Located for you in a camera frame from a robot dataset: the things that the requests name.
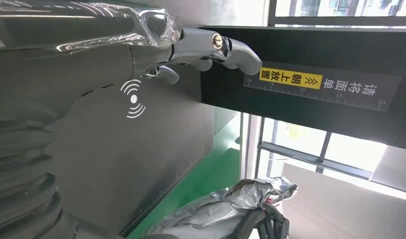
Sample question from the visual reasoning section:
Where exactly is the grey red-printed courier package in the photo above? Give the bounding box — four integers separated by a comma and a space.
145, 177, 299, 239

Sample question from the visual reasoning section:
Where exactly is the green conveyor belt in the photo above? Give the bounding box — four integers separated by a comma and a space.
126, 146, 241, 239

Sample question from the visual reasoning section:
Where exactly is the black inbound scanning machine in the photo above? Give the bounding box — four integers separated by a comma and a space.
44, 25, 406, 238

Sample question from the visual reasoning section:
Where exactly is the black window frame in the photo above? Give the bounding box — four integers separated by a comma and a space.
254, 0, 406, 180

